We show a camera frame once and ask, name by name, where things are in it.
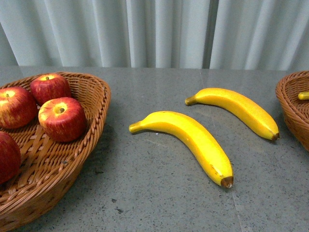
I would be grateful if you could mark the red apple back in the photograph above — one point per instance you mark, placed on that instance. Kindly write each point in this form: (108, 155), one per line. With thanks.
(49, 86)

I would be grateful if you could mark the brown wicker basket left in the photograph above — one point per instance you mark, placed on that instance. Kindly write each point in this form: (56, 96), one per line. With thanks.
(48, 168)

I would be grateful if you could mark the red apple left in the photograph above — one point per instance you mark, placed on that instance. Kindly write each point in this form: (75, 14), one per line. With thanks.
(17, 107)

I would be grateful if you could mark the red apple front centre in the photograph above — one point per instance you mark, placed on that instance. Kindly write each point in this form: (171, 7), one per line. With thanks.
(63, 119)

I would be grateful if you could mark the brown wicker basket right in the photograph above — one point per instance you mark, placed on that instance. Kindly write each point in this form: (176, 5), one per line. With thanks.
(295, 111)

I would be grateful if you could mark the brown wicker basket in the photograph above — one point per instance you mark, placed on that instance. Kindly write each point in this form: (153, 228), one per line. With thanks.
(295, 111)
(48, 168)

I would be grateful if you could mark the red apple at edge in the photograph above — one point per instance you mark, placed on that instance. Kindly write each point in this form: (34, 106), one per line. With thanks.
(10, 157)

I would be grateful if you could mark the yellow banana with green stem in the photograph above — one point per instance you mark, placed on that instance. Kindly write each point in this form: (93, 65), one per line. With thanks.
(303, 95)

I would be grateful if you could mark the grey pleated curtain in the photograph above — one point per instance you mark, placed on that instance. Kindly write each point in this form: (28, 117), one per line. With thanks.
(210, 34)

